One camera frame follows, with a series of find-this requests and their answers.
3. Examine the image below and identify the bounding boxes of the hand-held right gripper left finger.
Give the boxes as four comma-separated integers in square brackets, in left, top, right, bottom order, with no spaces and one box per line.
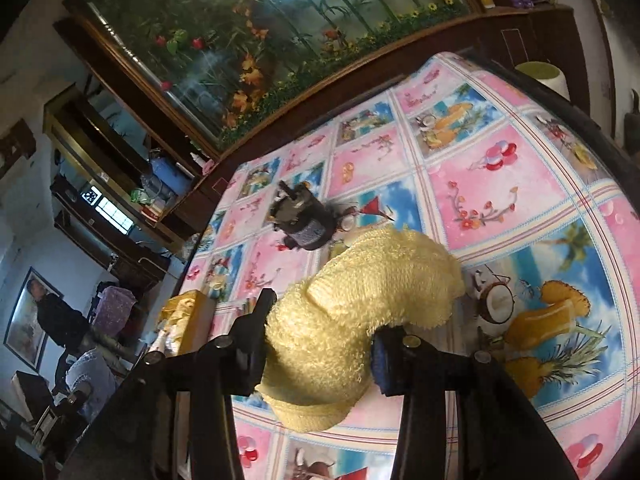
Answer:
[55,287,278,480]

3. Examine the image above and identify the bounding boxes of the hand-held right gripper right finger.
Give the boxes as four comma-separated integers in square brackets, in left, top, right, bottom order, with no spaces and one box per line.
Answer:
[371,327,566,480]

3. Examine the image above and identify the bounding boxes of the yellow cardboard box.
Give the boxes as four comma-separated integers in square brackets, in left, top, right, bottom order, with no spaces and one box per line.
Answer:
[159,290,219,362]

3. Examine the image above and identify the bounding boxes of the yellow towel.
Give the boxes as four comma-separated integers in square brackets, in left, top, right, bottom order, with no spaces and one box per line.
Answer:
[252,225,467,434]

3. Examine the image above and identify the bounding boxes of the black electric motor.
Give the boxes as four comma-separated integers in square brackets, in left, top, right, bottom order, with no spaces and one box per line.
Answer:
[267,180,359,252]

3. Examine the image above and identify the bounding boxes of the table with purple cloth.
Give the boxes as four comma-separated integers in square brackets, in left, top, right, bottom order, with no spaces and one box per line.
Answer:
[92,284,139,337]

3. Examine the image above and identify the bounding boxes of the chair with lace cover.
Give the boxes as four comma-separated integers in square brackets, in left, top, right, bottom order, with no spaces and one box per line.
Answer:
[65,347,119,422]

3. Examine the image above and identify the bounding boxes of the translucent water jug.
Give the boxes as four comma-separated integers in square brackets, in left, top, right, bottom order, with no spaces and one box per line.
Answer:
[140,172,174,202]

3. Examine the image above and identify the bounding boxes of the blue thermos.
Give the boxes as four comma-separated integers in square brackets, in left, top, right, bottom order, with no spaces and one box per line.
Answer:
[149,156,194,186]

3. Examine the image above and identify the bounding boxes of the printed colourful tablecloth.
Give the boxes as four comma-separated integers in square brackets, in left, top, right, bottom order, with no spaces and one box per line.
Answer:
[172,52,640,480]

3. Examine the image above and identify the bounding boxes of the flower printed glass panel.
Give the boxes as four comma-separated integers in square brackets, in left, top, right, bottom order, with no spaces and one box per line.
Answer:
[65,0,482,149]

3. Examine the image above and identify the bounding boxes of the pale green round container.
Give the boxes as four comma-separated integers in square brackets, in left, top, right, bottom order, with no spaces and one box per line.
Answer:
[514,61,571,102]

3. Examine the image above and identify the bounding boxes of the framed wall picture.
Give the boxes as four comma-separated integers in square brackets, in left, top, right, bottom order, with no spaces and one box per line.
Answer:
[4,267,65,372]

